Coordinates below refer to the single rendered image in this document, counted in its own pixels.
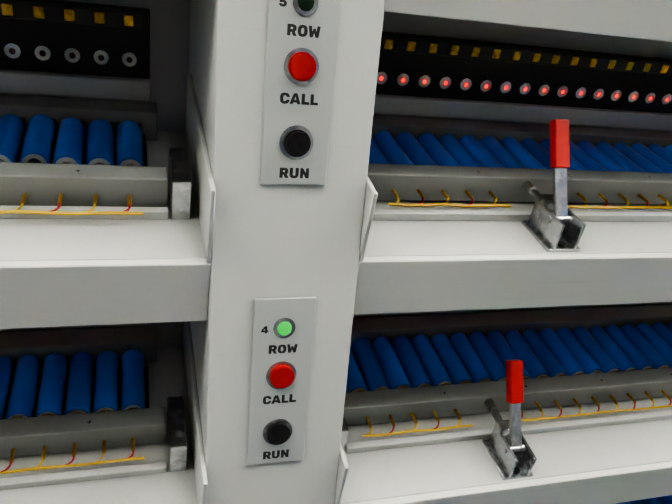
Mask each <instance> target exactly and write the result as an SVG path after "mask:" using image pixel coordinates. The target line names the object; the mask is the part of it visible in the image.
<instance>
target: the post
mask: <svg viewBox="0 0 672 504"><path fill-rule="evenodd" d="M384 5H385V0H341V1H340V14H339V26H338V38H337V51H336V63H335V76H334V88H333V100H332V113H331V125H330V137H329V150H328V162H327V175H326V185H293V184H261V183H260V171H261V151H262V131H263V110H264V90H265V69H266V49H267V29H268V8H269V0H190V8H189V73H191V74H192V79H193V83H194V88H195V93H196V98H197V103H198V107H199V112H200V117H201V122H202V127H203V131H204V136H205V141H206V146H207V151H208V155H209V160H210V165H211V170H212V175H213V180H214V184H215V189H216V198H215V213H214V229H213V244H212V259H211V274H210V289H209V304H208V319H207V320H206V321H190V325H191V335H192V344H193V353H194V362H195V371H196V380H197V390H198V399H199V408H200V417H201V426H202V436H203V445H204V454H205V463H206V472H207V482H208V487H207V499H206V504H334V503H335V493H336V483H337V473H338V463H339V453H340V443H341V433H342V423H343V413H344V403H345V393H346V383H347V374H348V364H349V354H350V344H351V334H352V324H353V314H354V304H355V294H356V284H357V274H358V264H359V254H360V244H361V234H362V224H363V214H364V204H365V194H366V184H367V174H368V164H369V154H370V144H371V134H372V124H373V114H374V104H375V95H376V85H377V75H378V65H379V55H380V45H381V35H382V25H383V15H384ZM294 297H316V311H315V323H314V336H313V348H312V360H311V373H310V385H309V398H308V410H307V422H306V435H305V447H304V459H303V460H295V461H286V462H276V463H267V464H258V465H248V466H247V465H246V457H247V436H248V416H249V396H250V375H251V355H252V334H253V314H254V299H262V298H294Z"/></svg>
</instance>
